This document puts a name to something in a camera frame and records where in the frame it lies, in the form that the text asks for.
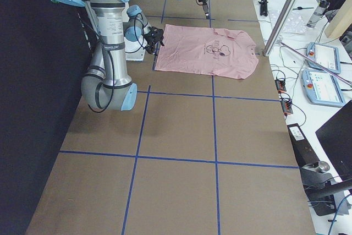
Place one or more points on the pink Snoopy t-shirt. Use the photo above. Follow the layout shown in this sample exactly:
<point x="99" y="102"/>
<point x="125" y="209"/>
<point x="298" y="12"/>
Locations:
<point x="207" y="51"/>

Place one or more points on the black folded tripod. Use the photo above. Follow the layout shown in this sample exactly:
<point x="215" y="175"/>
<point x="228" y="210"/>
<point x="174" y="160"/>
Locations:
<point x="263" y="8"/>

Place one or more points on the clear plastic bag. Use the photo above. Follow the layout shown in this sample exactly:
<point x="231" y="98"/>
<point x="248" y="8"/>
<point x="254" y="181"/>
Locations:
<point x="294" y="24"/>

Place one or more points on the upper orange connector block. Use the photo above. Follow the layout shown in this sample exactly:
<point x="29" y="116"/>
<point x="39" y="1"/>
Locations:
<point x="280" y="85"/>

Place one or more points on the orange connector block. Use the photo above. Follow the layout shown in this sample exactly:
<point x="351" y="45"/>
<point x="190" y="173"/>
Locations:
<point x="286" y="105"/>
<point x="280" y="85"/>

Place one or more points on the lower orange connector block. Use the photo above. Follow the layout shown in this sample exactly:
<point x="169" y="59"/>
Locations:
<point x="286" y="105"/>

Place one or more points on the far blue teach pendant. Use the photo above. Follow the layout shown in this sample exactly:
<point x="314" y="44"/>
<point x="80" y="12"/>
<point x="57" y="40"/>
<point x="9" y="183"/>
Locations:
<point x="324" y="55"/>

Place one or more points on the blue teach pendant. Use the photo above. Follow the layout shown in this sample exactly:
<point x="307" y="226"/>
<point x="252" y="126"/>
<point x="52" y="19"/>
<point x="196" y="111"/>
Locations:
<point x="322" y="88"/>
<point x="324" y="55"/>

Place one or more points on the wooden beam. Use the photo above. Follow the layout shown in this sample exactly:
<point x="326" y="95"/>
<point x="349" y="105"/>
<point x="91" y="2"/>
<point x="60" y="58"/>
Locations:
<point x="342" y="19"/>

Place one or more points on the near blue teach pendant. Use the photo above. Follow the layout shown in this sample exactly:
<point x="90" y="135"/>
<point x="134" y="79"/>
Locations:
<point x="322" y="88"/>

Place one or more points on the black box with label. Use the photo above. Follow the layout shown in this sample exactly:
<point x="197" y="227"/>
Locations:
<point x="303" y="150"/>

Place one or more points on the black monitor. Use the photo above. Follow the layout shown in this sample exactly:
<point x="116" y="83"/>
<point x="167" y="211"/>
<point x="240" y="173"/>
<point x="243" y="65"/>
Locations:
<point x="335" y="139"/>

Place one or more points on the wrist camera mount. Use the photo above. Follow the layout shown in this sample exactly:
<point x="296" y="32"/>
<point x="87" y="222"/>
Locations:
<point x="155" y="33"/>

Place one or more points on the white pedestal column base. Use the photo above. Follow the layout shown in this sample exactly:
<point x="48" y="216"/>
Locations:
<point x="134" y="45"/>

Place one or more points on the aluminium frame post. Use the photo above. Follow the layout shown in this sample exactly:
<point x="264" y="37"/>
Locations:
<point x="274" y="36"/>

